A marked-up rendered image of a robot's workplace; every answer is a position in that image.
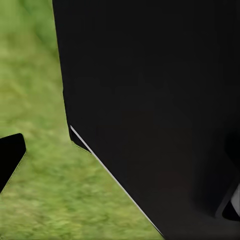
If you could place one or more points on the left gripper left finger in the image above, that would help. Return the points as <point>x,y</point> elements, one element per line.
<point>12,149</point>

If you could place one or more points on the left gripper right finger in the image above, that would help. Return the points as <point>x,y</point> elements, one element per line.
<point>232,149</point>

